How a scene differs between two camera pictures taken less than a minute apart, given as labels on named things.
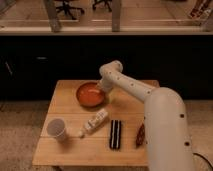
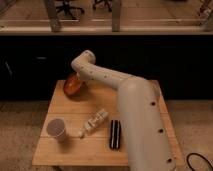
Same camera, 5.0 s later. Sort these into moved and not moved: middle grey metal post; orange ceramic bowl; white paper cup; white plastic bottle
Moved: orange ceramic bowl
Not moved: white paper cup; middle grey metal post; white plastic bottle
